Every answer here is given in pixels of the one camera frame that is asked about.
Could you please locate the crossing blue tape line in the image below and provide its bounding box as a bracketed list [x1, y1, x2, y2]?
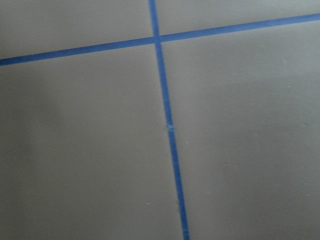
[0, 13, 320, 66]

